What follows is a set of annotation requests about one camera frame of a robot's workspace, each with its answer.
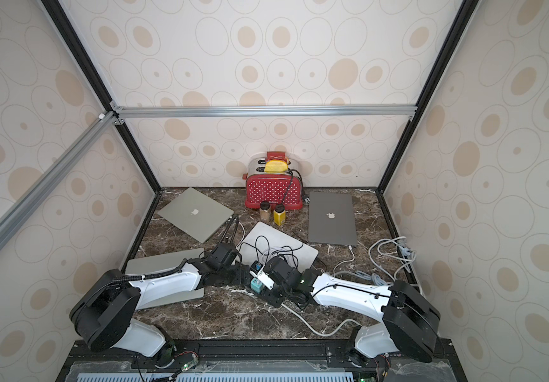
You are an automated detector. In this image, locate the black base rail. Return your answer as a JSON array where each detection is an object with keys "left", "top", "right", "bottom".
[{"left": 57, "top": 339, "right": 467, "bottom": 381}]

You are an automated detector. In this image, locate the black power strip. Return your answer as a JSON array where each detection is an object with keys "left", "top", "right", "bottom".
[{"left": 245, "top": 278, "right": 285, "bottom": 308}]

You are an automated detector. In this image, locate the silver laptop back left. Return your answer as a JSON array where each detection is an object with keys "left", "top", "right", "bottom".
[{"left": 158, "top": 188, "right": 233, "bottom": 243}]

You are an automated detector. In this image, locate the grey cable bundle right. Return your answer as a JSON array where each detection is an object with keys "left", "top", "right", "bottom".
[{"left": 331, "top": 236, "right": 423, "bottom": 290}]

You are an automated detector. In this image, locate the silver laptop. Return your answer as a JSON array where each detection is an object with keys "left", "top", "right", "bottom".
[
  {"left": 158, "top": 188, "right": 233, "bottom": 243},
  {"left": 126, "top": 248, "right": 205, "bottom": 310}
]

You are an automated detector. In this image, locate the teal plug adapter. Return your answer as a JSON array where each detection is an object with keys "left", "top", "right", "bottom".
[{"left": 250, "top": 278, "right": 265, "bottom": 294}]

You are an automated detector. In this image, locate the silver laptop front left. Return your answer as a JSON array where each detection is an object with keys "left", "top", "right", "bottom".
[{"left": 126, "top": 248, "right": 205, "bottom": 310}]

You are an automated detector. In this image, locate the dark grey laptop back right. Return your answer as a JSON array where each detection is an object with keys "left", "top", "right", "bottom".
[{"left": 308, "top": 192, "right": 358, "bottom": 246}]

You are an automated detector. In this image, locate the brown spice jar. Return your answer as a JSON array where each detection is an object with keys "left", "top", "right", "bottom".
[{"left": 260, "top": 201, "right": 271, "bottom": 223}]

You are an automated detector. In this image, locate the black charger cable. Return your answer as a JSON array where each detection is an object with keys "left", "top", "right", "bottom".
[{"left": 235, "top": 231, "right": 309, "bottom": 268}]

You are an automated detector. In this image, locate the yellow toy bread slice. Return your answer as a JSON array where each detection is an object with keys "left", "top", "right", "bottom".
[{"left": 264, "top": 159, "right": 288, "bottom": 173}]

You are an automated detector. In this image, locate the white laptop centre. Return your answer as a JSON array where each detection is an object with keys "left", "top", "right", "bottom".
[{"left": 239, "top": 222, "right": 318, "bottom": 272}]

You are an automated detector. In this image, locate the horizontal aluminium bar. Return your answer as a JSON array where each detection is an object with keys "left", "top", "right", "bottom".
[{"left": 115, "top": 104, "right": 417, "bottom": 119}]

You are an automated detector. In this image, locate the left aluminium bar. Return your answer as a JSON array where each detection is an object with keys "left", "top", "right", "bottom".
[{"left": 0, "top": 111, "right": 116, "bottom": 251}]

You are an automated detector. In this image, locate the yellow spice jar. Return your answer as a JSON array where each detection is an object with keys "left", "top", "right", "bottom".
[{"left": 273, "top": 204, "right": 287, "bottom": 226}]

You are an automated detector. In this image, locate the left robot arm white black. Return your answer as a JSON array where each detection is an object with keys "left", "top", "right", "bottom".
[{"left": 69, "top": 243, "right": 252, "bottom": 369}]

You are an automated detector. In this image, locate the red polka dot toaster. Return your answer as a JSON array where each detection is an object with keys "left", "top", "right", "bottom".
[{"left": 243, "top": 151, "right": 306, "bottom": 210}]

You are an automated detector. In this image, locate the white power strip cable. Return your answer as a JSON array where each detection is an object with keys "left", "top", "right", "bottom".
[{"left": 281, "top": 302, "right": 364, "bottom": 338}]

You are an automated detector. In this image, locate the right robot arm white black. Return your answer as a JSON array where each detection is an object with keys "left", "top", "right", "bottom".
[{"left": 255, "top": 258, "right": 441, "bottom": 363}]

